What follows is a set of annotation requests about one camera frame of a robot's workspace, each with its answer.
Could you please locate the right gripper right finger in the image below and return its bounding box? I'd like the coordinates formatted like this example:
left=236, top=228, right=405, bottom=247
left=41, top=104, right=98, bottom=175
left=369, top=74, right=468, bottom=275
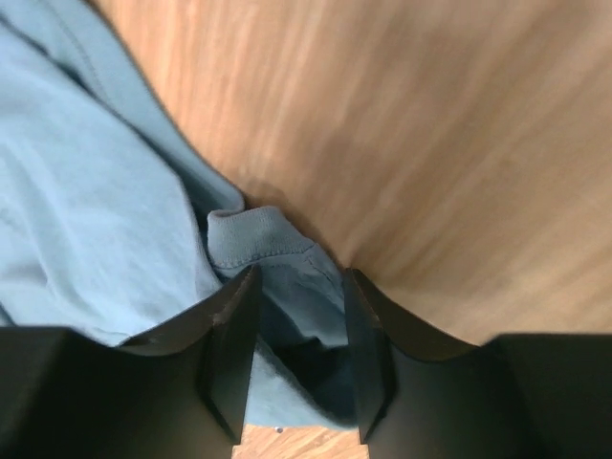
left=343, top=270, right=611, bottom=458

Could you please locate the blue-grey t shirt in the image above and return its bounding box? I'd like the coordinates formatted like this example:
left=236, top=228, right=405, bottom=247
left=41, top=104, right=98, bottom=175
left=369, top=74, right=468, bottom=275
left=1, top=1, right=356, bottom=429

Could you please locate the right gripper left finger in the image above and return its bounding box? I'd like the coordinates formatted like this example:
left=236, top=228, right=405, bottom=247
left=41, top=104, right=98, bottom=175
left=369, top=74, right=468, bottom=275
left=1, top=267, right=261, bottom=458

